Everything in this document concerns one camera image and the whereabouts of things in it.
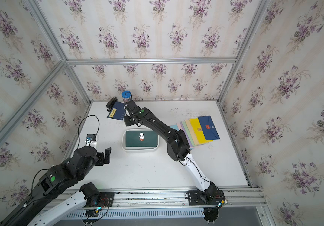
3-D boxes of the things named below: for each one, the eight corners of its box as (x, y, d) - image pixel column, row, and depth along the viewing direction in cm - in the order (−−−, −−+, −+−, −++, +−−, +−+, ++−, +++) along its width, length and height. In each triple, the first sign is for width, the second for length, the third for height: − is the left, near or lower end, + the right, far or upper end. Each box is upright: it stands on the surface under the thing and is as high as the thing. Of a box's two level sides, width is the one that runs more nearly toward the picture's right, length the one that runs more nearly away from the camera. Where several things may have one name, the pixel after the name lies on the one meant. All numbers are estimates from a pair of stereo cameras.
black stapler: (107, 111, 116) (105, 106, 112) (114, 99, 125) (112, 95, 121) (110, 111, 116) (108, 106, 111) (117, 100, 125) (115, 95, 120)
